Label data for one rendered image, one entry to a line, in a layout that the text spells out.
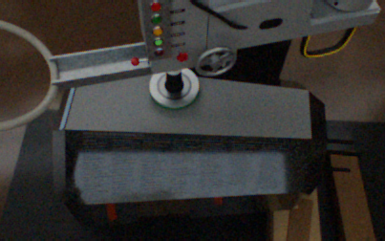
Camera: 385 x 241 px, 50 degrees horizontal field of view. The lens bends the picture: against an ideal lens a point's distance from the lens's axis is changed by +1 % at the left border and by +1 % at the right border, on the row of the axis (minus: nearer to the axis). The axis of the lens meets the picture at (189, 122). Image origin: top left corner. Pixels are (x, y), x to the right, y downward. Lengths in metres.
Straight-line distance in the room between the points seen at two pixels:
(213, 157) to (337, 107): 1.42
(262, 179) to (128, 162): 0.57
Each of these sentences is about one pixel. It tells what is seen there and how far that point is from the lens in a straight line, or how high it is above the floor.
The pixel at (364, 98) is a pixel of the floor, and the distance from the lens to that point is 3.08.
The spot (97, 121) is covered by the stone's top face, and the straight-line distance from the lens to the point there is 1.77.
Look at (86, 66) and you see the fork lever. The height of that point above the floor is 1.12.
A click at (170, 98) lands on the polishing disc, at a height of 0.92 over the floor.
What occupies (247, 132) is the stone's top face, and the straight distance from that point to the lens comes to 1.73.
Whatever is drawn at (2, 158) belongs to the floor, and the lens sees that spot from 2.84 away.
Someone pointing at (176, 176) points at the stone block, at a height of 0.72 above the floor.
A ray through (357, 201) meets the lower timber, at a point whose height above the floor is 0.12.
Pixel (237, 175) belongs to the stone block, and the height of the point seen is 0.73.
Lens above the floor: 2.36
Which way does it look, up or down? 60 degrees down
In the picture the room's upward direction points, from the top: 1 degrees clockwise
